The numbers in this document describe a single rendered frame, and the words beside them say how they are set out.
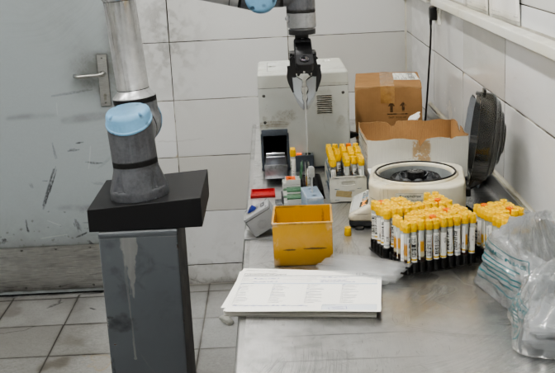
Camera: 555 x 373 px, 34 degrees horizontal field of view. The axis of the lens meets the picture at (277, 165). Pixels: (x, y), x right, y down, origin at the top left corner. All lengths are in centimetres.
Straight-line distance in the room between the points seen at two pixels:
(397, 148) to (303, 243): 62
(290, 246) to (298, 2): 70
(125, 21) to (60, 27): 169
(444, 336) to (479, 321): 9
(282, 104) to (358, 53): 136
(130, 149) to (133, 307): 41
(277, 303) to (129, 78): 89
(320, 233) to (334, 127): 85
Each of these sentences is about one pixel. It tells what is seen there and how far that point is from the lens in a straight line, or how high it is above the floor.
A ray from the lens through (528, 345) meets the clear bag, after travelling 163.
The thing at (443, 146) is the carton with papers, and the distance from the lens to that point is 256.
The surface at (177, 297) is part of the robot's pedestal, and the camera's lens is 240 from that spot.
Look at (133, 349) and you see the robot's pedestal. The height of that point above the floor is 55.
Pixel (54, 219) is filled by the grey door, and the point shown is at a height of 36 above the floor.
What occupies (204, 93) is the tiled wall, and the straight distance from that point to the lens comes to 412.
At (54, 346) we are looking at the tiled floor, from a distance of 391.
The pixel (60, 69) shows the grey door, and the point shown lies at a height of 105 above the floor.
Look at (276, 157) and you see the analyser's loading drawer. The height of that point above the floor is 95.
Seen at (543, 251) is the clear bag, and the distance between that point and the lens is 177.
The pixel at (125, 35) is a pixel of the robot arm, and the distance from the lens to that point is 244.
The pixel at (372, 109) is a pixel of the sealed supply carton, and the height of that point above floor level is 98.
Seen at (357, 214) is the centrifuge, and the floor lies 91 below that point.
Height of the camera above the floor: 159
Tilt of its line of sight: 14 degrees down
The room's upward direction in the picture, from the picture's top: 3 degrees counter-clockwise
